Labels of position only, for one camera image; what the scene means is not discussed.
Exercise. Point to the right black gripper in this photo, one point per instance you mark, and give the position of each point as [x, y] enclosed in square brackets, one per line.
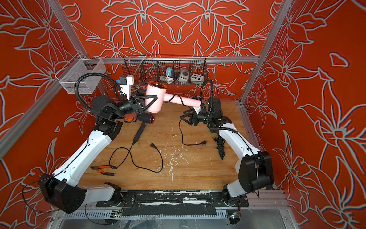
[194, 117]

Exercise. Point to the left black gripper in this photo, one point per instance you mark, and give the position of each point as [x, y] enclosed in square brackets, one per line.
[135, 108]

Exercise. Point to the pink hair dryer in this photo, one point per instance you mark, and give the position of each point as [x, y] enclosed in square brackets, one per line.
[155, 88]

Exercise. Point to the dark green hair dryer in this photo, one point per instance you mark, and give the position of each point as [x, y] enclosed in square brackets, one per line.
[220, 146]

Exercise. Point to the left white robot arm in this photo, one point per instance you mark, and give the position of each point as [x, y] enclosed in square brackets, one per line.
[60, 188]

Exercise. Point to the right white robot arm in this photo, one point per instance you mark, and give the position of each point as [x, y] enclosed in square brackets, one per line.
[254, 167]

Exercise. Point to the black magenta hair dryer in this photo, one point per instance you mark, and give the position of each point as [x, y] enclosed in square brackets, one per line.
[145, 118]

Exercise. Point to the orange plastic tool case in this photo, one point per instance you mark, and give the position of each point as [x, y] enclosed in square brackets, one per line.
[130, 118]

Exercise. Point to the blue white small box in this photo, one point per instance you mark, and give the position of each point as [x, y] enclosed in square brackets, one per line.
[169, 73]

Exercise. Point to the white round socket adapter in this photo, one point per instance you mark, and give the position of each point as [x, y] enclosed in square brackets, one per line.
[183, 76]

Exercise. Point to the white power strip cube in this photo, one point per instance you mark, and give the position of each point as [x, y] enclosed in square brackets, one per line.
[196, 78]

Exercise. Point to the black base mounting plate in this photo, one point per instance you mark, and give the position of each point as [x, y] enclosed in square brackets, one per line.
[176, 203]

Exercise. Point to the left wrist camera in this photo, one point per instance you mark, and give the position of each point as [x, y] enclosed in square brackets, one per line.
[126, 82]

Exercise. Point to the black wire wall basket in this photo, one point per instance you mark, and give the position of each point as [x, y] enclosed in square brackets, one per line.
[147, 71]

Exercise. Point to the aluminium frame rail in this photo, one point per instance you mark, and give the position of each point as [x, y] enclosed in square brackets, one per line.
[211, 60]

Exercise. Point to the orange handled pliers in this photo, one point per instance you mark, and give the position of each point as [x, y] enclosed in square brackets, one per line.
[100, 169]

